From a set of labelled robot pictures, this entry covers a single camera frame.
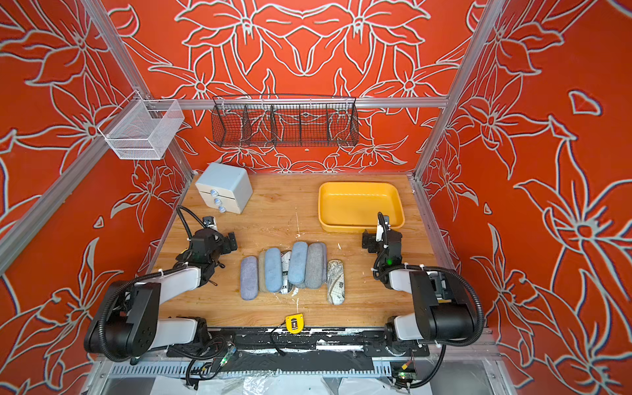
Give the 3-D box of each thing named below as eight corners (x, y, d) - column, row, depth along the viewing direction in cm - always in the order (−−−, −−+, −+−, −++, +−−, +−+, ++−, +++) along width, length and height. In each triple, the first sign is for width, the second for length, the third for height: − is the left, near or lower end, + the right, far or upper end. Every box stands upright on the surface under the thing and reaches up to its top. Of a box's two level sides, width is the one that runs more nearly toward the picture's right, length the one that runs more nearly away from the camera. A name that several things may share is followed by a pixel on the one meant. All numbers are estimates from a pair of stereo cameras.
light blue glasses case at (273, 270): (267, 295, 84) (265, 290, 80) (267, 254, 94) (265, 248, 90) (283, 293, 84) (281, 287, 80) (281, 253, 94) (280, 246, 90)
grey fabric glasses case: (305, 290, 85) (304, 283, 80) (306, 250, 95) (305, 242, 90) (327, 290, 85) (328, 283, 80) (326, 250, 95) (326, 242, 90)
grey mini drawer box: (205, 209, 108) (191, 185, 96) (221, 186, 117) (210, 162, 105) (242, 217, 105) (232, 193, 93) (255, 193, 114) (248, 169, 102)
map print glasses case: (327, 304, 82) (328, 301, 79) (326, 263, 91) (326, 259, 89) (345, 304, 82) (346, 301, 79) (342, 263, 91) (343, 259, 89)
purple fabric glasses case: (241, 302, 82) (239, 299, 80) (242, 260, 92) (241, 257, 90) (258, 299, 83) (256, 296, 81) (257, 257, 93) (256, 254, 91)
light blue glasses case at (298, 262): (289, 287, 86) (287, 280, 81) (291, 248, 96) (290, 240, 91) (307, 287, 86) (307, 280, 81) (308, 248, 95) (307, 240, 91)
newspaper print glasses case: (281, 294, 84) (280, 290, 81) (282, 255, 94) (281, 249, 90) (293, 293, 84) (292, 289, 81) (292, 254, 94) (292, 249, 90)
